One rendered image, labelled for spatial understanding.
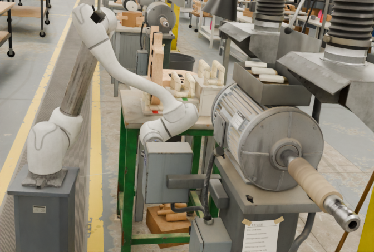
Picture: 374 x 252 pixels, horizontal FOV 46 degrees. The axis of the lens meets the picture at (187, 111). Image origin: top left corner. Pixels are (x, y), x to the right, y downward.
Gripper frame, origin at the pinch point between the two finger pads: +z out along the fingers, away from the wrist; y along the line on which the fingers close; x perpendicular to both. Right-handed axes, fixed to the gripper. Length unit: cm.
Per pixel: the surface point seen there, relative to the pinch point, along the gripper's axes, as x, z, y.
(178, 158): 12.3, 18.7, -2.7
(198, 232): -5.4, 36.7, -7.5
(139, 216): -94, -112, -7
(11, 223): -97, -114, 78
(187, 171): 7.4, 18.7, -6.5
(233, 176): 14.5, 36.6, -16.8
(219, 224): -4.7, 33.5, -15.4
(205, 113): -3, -72, -36
